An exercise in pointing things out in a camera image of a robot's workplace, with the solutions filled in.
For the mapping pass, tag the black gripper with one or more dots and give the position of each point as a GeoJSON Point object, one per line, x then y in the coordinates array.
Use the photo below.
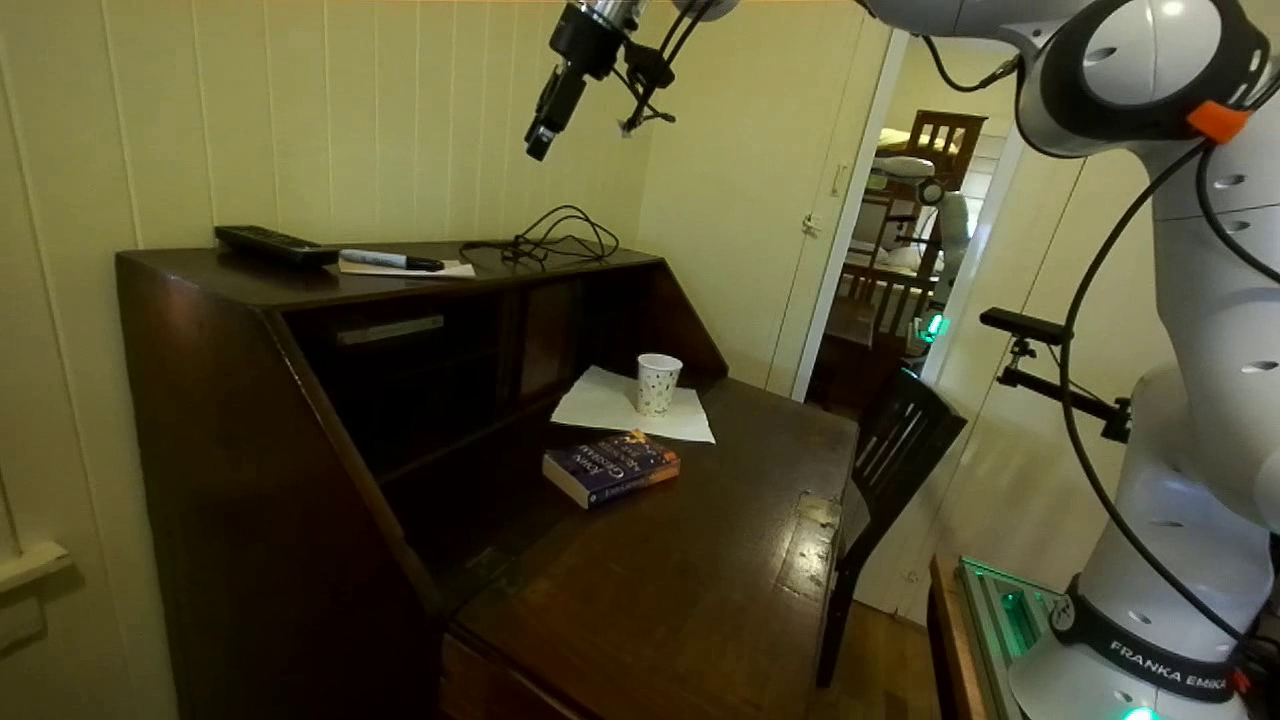
{"type": "Point", "coordinates": [593, 30]}

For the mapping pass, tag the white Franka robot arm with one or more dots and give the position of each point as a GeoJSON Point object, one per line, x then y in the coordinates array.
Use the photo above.
{"type": "Point", "coordinates": [1202, 347]}

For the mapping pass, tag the white dotted paper cup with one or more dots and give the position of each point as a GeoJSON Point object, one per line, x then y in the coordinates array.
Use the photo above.
{"type": "Point", "coordinates": [656, 387]}

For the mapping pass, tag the white door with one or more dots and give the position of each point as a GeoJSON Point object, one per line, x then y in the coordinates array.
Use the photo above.
{"type": "Point", "coordinates": [745, 203]}

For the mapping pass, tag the large white paper sheet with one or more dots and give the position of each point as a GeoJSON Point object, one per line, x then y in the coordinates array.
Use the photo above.
{"type": "Point", "coordinates": [602, 403]}

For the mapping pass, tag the black remote control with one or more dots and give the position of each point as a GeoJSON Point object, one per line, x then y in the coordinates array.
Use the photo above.
{"type": "Point", "coordinates": [275, 242]}

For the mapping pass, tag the dark blue book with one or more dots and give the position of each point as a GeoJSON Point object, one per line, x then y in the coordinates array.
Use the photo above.
{"type": "Point", "coordinates": [607, 468]}

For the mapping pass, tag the wooden high-back chair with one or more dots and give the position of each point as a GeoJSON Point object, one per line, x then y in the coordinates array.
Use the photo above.
{"type": "Point", "coordinates": [935, 203]}

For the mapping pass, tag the dark wooden slatted chair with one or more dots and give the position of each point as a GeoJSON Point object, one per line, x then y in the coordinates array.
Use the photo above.
{"type": "Point", "coordinates": [889, 447]}

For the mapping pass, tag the dark wooden secretary desk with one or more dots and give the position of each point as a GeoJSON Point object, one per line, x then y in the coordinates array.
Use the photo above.
{"type": "Point", "coordinates": [642, 586]}

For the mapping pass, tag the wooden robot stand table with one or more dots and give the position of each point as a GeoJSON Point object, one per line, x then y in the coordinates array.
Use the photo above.
{"type": "Point", "coordinates": [950, 655]}

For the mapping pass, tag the black camera on stand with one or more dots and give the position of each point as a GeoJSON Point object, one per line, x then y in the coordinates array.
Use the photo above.
{"type": "Point", "coordinates": [1055, 364]}

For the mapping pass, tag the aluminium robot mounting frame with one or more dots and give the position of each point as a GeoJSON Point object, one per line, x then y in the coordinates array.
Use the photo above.
{"type": "Point", "coordinates": [1005, 614]}

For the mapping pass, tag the white wall ledge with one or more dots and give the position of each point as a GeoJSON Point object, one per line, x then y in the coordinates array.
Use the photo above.
{"type": "Point", "coordinates": [31, 564]}

